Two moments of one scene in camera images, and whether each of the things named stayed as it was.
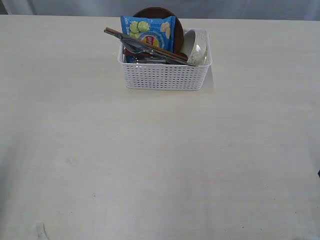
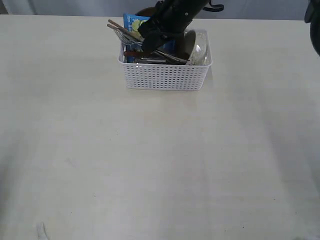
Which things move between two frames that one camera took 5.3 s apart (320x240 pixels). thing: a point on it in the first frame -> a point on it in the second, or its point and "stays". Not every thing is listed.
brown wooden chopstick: x=145 y=44 -> x=125 y=32
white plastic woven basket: x=153 y=76 stays
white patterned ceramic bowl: x=197 y=46 stays
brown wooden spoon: x=127 y=53 stays
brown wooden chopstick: x=146 y=41 -> x=124 y=28
